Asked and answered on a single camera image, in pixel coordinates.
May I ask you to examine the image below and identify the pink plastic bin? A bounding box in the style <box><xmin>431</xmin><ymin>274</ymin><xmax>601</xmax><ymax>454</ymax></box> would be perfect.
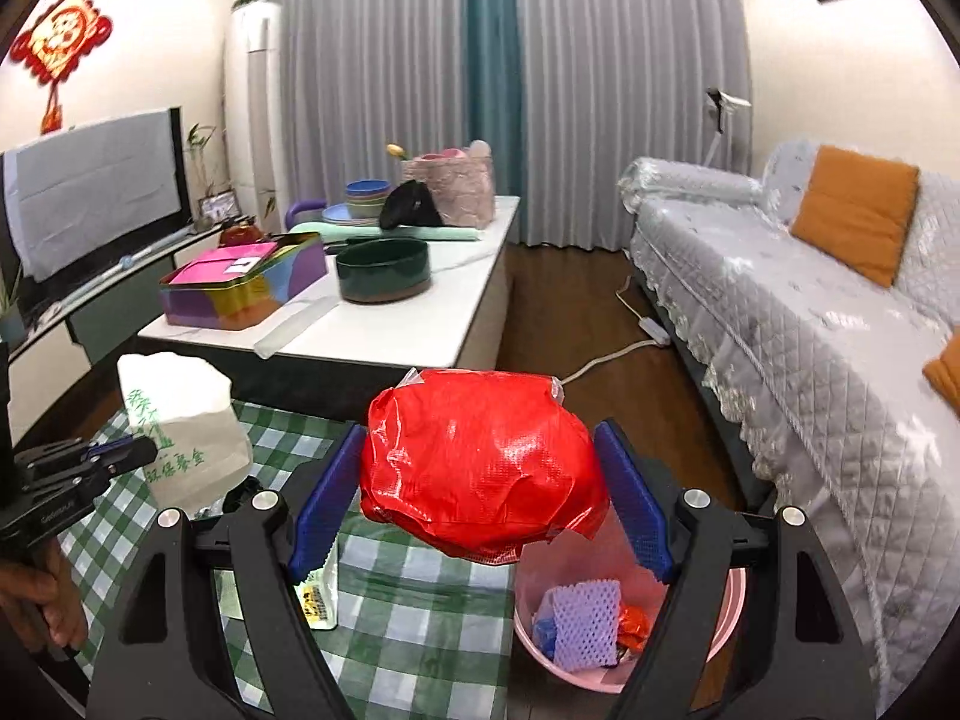
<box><xmin>514</xmin><ymin>517</ymin><xmax>747</xmax><ymax>695</ymax></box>

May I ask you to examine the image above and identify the colourful tin box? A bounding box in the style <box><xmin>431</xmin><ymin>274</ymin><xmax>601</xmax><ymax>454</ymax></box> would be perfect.
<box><xmin>157</xmin><ymin>232</ymin><xmax>329</xmax><ymax>331</ymax></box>

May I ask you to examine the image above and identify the red plastic bag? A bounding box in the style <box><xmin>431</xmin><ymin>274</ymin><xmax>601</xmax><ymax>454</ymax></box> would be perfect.
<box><xmin>358</xmin><ymin>367</ymin><xmax>610</xmax><ymax>563</ymax></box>

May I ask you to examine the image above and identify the white top coffee table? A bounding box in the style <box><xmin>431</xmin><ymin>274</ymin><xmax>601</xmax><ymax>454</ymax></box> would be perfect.
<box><xmin>137</xmin><ymin>195</ymin><xmax>522</xmax><ymax>395</ymax></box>

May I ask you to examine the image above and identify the white standing air conditioner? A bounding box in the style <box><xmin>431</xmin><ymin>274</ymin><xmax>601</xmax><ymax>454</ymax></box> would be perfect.
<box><xmin>225</xmin><ymin>4</ymin><xmax>290</xmax><ymax>215</ymax></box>

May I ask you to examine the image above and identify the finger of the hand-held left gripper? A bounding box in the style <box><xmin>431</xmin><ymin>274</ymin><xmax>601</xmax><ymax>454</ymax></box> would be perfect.
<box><xmin>15</xmin><ymin>435</ymin><xmax>136</xmax><ymax>470</ymax></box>
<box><xmin>45</xmin><ymin>436</ymin><xmax>160</xmax><ymax>500</ymax></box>

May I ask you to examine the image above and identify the television cabinet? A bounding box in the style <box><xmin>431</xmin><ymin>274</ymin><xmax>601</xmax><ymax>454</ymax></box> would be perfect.
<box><xmin>0</xmin><ymin>229</ymin><xmax>226</xmax><ymax>421</ymax></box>

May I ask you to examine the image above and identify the red knot wall decoration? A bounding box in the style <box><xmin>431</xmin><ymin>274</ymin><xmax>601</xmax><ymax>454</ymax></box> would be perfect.
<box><xmin>11</xmin><ymin>0</ymin><xmax>113</xmax><ymax>136</ymax></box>

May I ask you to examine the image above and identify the television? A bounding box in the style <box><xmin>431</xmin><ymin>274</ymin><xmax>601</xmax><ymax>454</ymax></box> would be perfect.
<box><xmin>0</xmin><ymin>106</ymin><xmax>192</xmax><ymax>301</ymax></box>

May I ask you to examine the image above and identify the black hat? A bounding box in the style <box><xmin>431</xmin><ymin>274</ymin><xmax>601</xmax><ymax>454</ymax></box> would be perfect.
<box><xmin>379</xmin><ymin>180</ymin><xmax>443</xmax><ymax>231</ymax></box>

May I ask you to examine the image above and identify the light green mat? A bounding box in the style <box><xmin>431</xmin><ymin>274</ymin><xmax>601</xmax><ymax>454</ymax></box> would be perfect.
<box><xmin>289</xmin><ymin>221</ymin><xmax>481</xmax><ymax>242</ymax></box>

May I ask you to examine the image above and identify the green checkered tablecloth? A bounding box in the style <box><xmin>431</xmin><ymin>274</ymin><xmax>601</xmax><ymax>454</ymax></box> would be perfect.
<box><xmin>56</xmin><ymin>399</ymin><xmax>526</xmax><ymax>720</ymax></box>

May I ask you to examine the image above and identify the stack of coloured bowls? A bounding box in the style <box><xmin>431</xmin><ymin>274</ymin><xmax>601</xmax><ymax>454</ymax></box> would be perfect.
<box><xmin>345</xmin><ymin>178</ymin><xmax>392</xmax><ymax>220</ymax></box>

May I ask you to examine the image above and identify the white power strip with cable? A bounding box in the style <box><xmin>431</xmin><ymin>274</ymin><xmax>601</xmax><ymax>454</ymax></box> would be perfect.
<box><xmin>559</xmin><ymin>274</ymin><xmax>672</xmax><ymax>385</ymax></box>

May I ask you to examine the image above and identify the pink quilted bag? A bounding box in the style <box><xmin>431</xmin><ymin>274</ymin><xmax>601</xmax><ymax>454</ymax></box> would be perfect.
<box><xmin>401</xmin><ymin>141</ymin><xmax>496</xmax><ymax>228</ymax></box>

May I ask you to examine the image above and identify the person's left hand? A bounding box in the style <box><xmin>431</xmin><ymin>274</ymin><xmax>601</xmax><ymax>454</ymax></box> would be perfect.
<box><xmin>0</xmin><ymin>540</ymin><xmax>89</xmax><ymax>653</ymax></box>

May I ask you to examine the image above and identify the white paper bag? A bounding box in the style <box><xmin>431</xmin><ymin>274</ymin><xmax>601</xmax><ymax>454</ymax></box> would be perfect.
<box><xmin>116</xmin><ymin>351</ymin><xmax>254</xmax><ymax>512</ymax></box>

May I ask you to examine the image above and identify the teal curtain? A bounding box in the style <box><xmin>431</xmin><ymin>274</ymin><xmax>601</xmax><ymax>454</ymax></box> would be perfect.
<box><xmin>466</xmin><ymin>0</ymin><xmax>526</xmax><ymax>200</ymax></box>

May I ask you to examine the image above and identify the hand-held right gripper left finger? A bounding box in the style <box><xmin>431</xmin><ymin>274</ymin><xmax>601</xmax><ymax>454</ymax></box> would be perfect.
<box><xmin>86</xmin><ymin>424</ymin><xmax>368</xmax><ymax>720</ymax></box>

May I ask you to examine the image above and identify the white floor stand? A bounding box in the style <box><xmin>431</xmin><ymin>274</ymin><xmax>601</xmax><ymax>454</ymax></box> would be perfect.
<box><xmin>701</xmin><ymin>88</ymin><xmax>752</xmax><ymax>166</ymax></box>

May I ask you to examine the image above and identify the sofa with grey quilted cover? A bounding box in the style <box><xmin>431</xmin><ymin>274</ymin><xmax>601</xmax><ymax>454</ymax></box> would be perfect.
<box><xmin>619</xmin><ymin>139</ymin><xmax>960</xmax><ymax>713</ymax></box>

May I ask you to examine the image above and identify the small red wrapper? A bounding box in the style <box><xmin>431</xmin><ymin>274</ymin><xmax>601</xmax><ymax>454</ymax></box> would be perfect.
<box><xmin>616</xmin><ymin>604</ymin><xmax>652</xmax><ymax>653</ymax></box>

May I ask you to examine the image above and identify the dark green bowl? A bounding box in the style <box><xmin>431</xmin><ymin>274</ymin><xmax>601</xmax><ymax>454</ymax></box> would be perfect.
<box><xmin>335</xmin><ymin>236</ymin><xmax>433</xmax><ymax>305</ymax></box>

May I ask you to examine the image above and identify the bamboo plant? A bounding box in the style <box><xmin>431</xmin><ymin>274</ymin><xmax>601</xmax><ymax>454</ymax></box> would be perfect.
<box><xmin>184</xmin><ymin>124</ymin><xmax>222</xmax><ymax>230</ymax></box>

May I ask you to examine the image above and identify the orange cushion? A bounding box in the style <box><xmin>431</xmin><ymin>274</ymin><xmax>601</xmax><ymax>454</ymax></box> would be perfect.
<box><xmin>922</xmin><ymin>334</ymin><xmax>960</xmax><ymax>417</ymax></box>
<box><xmin>790</xmin><ymin>145</ymin><xmax>921</xmax><ymax>288</ymax></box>

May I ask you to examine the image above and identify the purple foam net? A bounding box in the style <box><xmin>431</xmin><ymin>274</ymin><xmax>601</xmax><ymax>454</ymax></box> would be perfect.
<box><xmin>551</xmin><ymin>579</ymin><xmax>623</xmax><ymax>672</ymax></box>

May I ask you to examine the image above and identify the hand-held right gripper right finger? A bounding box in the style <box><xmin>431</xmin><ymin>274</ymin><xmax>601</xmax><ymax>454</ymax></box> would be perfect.
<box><xmin>592</xmin><ymin>418</ymin><xmax>878</xmax><ymax>720</ymax></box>

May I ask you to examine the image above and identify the grey curtain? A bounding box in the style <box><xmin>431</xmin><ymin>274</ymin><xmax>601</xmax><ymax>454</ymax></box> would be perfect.
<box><xmin>512</xmin><ymin>0</ymin><xmax>753</xmax><ymax>250</ymax></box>
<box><xmin>259</xmin><ymin>0</ymin><xmax>477</xmax><ymax>203</ymax></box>

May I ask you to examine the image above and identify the white stick with blue ball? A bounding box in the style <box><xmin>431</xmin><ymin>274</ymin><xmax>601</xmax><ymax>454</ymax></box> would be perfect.
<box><xmin>30</xmin><ymin>229</ymin><xmax>222</xmax><ymax>316</ymax></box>

